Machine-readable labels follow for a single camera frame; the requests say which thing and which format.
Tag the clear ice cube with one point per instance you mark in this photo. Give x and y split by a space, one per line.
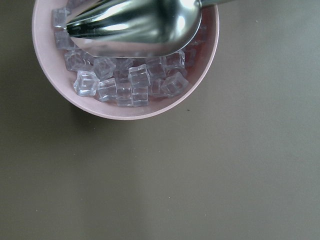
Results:
139 76
174 85
86 83
74 60
59 17
107 90

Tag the pink bowl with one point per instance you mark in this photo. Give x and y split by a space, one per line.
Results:
52 63

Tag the metal ice scoop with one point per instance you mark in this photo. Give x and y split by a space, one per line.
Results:
135 28

